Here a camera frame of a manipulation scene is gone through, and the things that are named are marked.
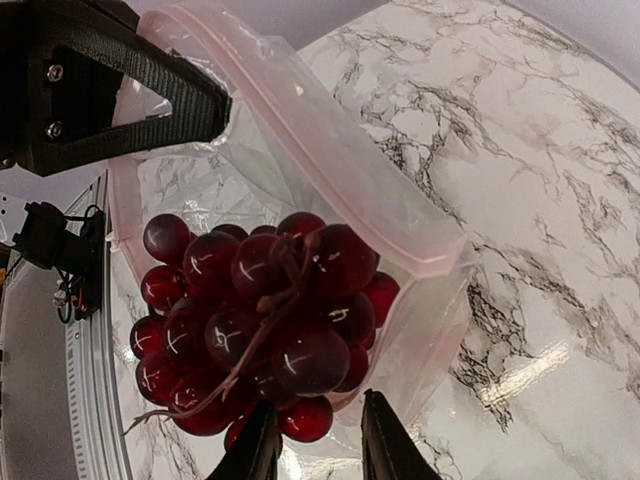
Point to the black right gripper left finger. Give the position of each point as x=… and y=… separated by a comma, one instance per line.
x=254, y=455

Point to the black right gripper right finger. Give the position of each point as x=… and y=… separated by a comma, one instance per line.
x=388, y=452

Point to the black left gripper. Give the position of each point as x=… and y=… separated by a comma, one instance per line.
x=62, y=65

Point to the red grape bunch toy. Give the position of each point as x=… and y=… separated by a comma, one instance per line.
x=286, y=314

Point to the clear zip top bag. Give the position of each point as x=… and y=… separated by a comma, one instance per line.
x=288, y=146

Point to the aluminium front rail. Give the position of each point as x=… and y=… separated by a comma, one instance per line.
x=60, y=413

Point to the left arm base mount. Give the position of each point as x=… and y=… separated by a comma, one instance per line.
x=73, y=247

